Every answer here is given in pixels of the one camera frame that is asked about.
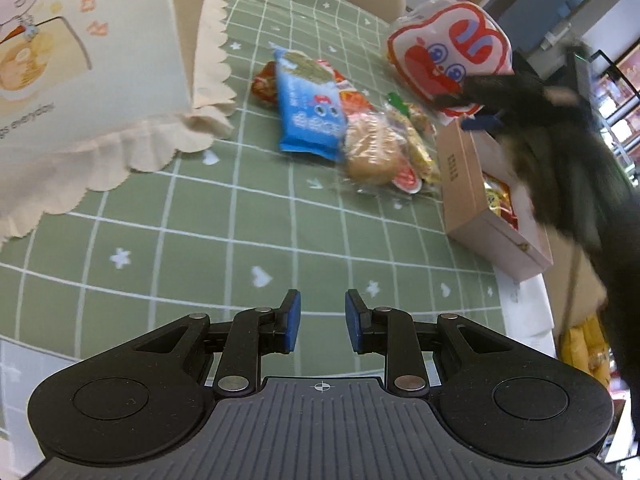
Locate orange red snack packet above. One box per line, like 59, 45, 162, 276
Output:
315, 57, 373, 121

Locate cream cartoon food cover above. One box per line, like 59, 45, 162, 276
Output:
0, 0, 236, 241

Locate white red spoon-shaped packet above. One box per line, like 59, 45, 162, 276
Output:
391, 166, 425, 195

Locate person's right forearm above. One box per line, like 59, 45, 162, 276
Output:
505, 130, 640, 411

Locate red spicy strip packet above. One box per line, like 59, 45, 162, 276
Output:
251, 61, 281, 107

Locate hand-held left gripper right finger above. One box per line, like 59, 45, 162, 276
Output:
345, 289, 512, 395

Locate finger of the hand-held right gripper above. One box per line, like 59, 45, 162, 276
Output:
434, 76, 502, 120

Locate white paper with script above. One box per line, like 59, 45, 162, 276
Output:
495, 260, 558, 361

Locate bread bun in clear wrapper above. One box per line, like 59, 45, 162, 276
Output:
342, 111, 407, 186

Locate yellow cracker packet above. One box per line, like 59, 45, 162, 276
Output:
382, 92, 443, 186

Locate grey grid cutting mat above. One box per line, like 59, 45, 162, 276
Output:
0, 337, 81, 443

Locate yellow packaged goods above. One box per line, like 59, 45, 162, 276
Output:
559, 312, 612, 392

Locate pink cardboard box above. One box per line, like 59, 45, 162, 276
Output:
436, 121, 555, 281

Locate blue snack packet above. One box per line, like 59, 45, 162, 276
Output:
272, 45, 346, 161

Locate pile of mixed snack packets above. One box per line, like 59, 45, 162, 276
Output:
481, 172, 523, 233

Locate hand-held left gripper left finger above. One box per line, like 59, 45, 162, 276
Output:
127, 289, 302, 395

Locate rabbit face snack bag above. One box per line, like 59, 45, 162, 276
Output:
385, 0, 516, 121

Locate green checked tablecloth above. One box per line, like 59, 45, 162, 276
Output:
0, 0, 506, 378

